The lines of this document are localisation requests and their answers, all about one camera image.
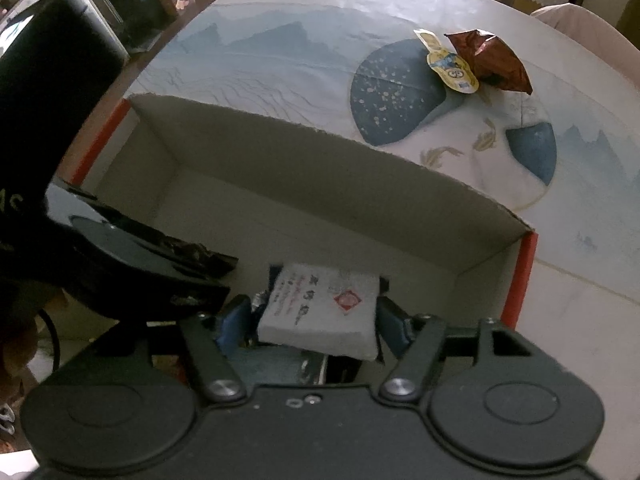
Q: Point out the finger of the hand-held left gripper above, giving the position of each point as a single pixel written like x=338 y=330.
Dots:
x=205 y=260

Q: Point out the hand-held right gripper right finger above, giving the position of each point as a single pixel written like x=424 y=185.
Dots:
x=395 y=327

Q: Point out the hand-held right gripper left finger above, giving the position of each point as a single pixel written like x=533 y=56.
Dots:
x=234 y=325

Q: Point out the white square snack packet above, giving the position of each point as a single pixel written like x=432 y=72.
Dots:
x=320 y=305

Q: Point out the cardboard box red outside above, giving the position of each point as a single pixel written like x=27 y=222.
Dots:
x=300 y=180

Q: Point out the yellow snack packet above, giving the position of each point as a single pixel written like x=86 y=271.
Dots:
x=450 y=67

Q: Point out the brown snack packet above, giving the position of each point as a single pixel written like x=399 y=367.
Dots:
x=492 y=57

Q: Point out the person's left hand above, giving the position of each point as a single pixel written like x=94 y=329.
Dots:
x=17 y=350

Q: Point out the printed landscape tablecloth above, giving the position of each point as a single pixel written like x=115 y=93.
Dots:
x=300 y=60

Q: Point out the pink covered chair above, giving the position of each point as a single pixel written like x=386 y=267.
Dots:
x=590 y=22

